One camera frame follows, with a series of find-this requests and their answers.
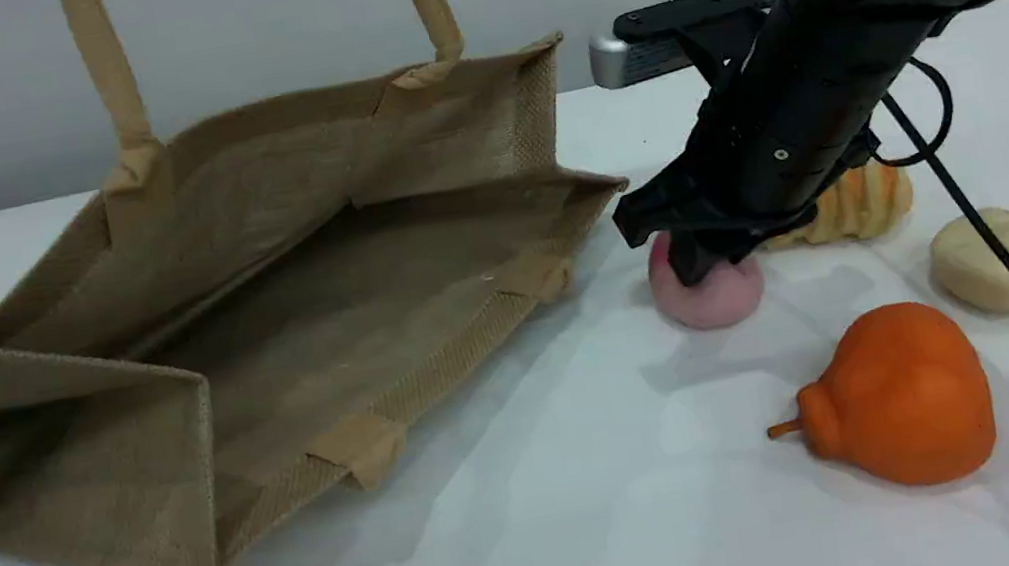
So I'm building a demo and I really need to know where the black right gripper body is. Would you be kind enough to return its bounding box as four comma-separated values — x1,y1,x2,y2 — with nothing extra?
617,0,908,275

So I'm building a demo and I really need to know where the pink peach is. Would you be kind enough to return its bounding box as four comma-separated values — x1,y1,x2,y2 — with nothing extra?
641,217,773,340

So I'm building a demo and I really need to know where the striped long bread roll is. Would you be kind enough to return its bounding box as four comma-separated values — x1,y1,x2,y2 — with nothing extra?
752,156,921,257

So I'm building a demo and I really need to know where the brown jute tote bag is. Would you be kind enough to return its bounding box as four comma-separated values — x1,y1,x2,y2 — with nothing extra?
0,0,684,566

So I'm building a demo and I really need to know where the cream round bun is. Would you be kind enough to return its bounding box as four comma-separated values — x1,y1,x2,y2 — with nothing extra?
922,205,1009,327

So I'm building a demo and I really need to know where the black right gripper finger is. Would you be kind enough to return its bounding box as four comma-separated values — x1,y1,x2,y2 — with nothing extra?
607,180,676,252
664,220,750,291

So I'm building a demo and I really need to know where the orange pear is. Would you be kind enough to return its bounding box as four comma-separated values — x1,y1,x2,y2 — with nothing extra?
750,290,1006,512

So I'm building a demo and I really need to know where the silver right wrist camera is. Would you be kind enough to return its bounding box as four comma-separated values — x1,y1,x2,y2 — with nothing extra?
581,0,787,94

